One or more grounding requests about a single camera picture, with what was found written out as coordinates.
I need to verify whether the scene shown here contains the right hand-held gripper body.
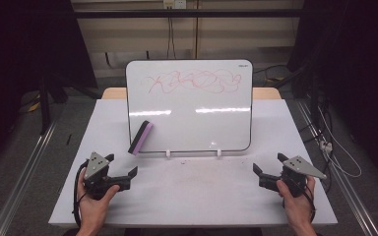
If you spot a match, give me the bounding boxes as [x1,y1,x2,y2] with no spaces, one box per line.
[280,155,328,199]

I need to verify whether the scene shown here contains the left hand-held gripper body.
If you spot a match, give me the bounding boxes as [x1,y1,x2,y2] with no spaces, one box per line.
[83,151,112,201]

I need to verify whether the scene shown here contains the purple and black whiteboard eraser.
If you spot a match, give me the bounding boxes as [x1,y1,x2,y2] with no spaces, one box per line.
[127,120,155,156]

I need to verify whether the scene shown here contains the person's right hand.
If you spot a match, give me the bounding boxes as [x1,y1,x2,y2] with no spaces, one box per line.
[276,176,317,228]

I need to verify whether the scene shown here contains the person's left hand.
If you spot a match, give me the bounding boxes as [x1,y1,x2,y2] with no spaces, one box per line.
[77,169,121,231]

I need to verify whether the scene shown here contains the wooden table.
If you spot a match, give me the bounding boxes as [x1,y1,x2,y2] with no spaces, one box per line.
[101,87,283,101]

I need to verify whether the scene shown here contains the black metal stand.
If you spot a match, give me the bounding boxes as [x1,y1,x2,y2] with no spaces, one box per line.
[37,73,96,136]

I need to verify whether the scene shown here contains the white whiteboard with black rim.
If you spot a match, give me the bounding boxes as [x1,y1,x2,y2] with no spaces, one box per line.
[125,59,254,155]

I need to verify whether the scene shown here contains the black curtain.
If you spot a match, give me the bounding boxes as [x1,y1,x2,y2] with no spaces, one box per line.
[288,0,378,185]
[0,0,97,171]

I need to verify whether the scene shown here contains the black horizontal bar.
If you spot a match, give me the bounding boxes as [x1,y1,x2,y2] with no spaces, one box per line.
[73,8,304,19]

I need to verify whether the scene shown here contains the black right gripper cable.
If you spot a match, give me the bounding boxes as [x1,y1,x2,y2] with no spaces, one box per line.
[303,183,317,224]

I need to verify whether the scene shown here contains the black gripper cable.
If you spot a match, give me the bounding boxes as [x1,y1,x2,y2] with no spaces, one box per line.
[72,159,90,228]
[303,183,317,224]

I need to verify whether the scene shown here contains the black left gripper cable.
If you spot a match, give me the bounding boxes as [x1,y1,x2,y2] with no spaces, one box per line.
[72,159,90,228]

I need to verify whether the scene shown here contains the white cable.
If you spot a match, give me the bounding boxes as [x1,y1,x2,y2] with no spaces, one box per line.
[317,106,363,179]

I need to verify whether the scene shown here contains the metal floor rail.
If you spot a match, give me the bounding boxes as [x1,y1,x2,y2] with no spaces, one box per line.
[296,100,378,236]
[0,120,58,236]

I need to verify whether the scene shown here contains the black hanging wall cable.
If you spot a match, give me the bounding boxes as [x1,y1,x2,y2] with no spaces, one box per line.
[166,8,177,60]

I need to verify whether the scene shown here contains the white wall socket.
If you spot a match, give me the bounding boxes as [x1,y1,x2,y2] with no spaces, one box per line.
[162,0,187,10]

